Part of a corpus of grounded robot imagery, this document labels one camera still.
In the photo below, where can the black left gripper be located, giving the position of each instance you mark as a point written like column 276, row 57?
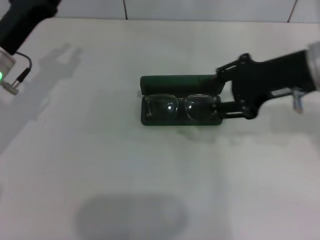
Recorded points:
column 22, row 20

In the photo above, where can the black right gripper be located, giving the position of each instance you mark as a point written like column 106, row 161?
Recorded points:
column 262, row 77

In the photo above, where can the clear frame glasses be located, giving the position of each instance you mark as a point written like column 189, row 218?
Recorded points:
column 182, row 100

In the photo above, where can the green glasses case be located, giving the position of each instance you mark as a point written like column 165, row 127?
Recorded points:
column 175, row 81

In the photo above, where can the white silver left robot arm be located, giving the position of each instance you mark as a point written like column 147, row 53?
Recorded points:
column 6, row 62

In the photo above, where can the translucent right gripper connector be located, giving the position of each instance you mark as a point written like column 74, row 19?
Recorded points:
column 297, row 102

